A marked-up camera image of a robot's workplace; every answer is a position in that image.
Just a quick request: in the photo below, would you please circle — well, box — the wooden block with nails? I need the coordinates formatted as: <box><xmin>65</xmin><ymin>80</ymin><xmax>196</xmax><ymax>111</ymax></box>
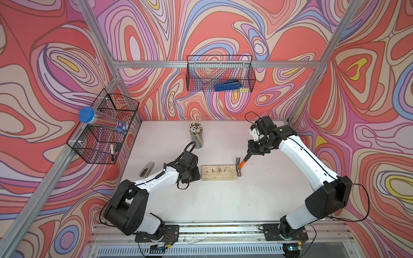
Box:
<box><xmin>201</xmin><ymin>165</ymin><xmax>238</xmax><ymax>181</ymax></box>

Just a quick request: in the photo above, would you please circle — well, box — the claw hammer orange black handle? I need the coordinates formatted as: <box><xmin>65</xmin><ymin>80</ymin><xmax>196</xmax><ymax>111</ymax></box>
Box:
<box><xmin>236</xmin><ymin>154</ymin><xmax>252</xmax><ymax>177</ymax></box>

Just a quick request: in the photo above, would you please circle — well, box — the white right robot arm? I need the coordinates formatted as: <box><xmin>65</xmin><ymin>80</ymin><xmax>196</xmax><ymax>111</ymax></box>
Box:
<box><xmin>240</xmin><ymin>116</ymin><xmax>352</xmax><ymax>240</ymax></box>

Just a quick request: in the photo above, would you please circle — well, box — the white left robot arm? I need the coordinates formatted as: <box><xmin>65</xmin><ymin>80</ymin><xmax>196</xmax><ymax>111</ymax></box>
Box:
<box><xmin>103</xmin><ymin>150</ymin><xmax>201</xmax><ymax>239</ymax></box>

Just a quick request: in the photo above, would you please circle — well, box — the grey stapler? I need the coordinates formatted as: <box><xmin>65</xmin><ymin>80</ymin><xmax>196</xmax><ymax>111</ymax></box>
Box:
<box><xmin>139</xmin><ymin>162</ymin><xmax>155</xmax><ymax>178</ymax></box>

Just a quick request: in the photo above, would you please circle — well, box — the cup of coloured pencils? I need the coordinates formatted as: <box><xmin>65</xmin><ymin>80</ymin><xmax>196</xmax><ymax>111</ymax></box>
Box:
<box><xmin>189</xmin><ymin>121</ymin><xmax>204</xmax><ymax>149</ymax></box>

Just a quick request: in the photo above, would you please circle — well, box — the blue tool in basket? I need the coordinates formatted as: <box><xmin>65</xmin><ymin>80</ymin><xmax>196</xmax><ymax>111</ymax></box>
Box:
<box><xmin>214</xmin><ymin>80</ymin><xmax>242</xmax><ymax>92</ymax></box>

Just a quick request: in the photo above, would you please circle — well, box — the clear tube with blue cap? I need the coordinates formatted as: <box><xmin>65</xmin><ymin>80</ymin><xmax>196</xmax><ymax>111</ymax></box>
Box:
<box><xmin>78</xmin><ymin>106</ymin><xmax>129</xmax><ymax>134</ymax></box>

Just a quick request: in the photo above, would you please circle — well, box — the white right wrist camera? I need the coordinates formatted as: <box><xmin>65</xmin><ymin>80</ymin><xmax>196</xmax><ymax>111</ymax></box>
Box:
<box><xmin>250</xmin><ymin>125</ymin><xmax>260</xmax><ymax>142</ymax></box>

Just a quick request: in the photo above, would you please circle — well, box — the black wire basket back wall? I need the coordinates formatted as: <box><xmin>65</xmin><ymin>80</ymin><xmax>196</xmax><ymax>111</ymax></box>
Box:
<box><xmin>186</xmin><ymin>54</ymin><xmax>256</xmax><ymax>92</ymax></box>

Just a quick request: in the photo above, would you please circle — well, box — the black wire basket wall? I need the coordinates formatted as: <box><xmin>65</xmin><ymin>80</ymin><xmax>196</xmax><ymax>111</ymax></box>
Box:
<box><xmin>186</xmin><ymin>54</ymin><xmax>256</xmax><ymax>92</ymax></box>
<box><xmin>66</xmin><ymin>89</ymin><xmax>139</xmax><ymax>164</ymax></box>

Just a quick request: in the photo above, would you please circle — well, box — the black wire basket left wall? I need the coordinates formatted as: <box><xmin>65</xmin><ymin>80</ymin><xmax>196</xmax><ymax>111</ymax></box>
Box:
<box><xmin>66</xmin><ymin>89</ymin><xmax>139</xmax><ymax>164</ymax></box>

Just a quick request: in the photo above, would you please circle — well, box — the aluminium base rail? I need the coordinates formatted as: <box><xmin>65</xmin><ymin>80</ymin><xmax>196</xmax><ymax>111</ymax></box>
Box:
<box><xmin>85</xmin><ymin>221</ymin><xmax>363</xmax><ymax>258</ymax></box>

